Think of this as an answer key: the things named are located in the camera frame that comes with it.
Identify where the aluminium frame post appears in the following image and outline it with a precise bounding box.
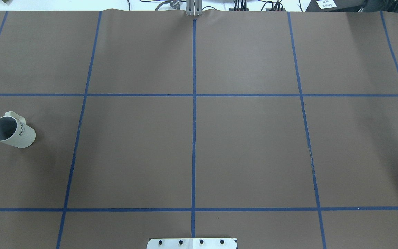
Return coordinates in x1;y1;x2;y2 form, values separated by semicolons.
186;0;202;16

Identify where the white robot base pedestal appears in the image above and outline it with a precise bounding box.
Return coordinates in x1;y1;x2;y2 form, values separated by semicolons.
146;238;238;249

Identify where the white HOME mug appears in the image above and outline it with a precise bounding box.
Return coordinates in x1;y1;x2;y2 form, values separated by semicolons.
0;111;36;148

